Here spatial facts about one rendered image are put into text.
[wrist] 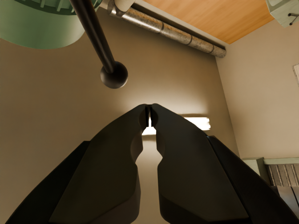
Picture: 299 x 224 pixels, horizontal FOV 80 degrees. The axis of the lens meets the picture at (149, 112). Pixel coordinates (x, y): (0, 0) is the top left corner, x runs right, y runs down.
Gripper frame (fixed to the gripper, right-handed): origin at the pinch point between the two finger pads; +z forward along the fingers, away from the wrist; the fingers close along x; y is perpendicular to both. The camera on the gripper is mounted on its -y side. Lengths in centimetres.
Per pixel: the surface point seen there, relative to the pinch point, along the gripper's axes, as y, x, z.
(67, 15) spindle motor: -4.9, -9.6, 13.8
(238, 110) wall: 158, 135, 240
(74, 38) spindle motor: -1.6, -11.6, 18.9
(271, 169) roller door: 209, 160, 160
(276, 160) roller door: 192, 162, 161
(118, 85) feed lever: 2.7, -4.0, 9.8
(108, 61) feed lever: -0.9, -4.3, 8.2
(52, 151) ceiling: 84, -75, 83
